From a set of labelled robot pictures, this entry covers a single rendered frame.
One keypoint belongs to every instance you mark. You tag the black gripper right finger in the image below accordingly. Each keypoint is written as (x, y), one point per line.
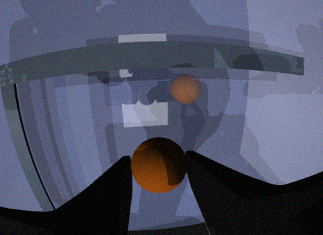
(235, 204)

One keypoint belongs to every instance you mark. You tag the grey l-shaped low wall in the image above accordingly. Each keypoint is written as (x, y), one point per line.
(123, 55)

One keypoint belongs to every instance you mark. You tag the clear l-shaped low wall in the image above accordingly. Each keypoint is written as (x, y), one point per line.
(38, 126)

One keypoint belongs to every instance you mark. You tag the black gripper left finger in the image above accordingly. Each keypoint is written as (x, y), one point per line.
(101, 209)

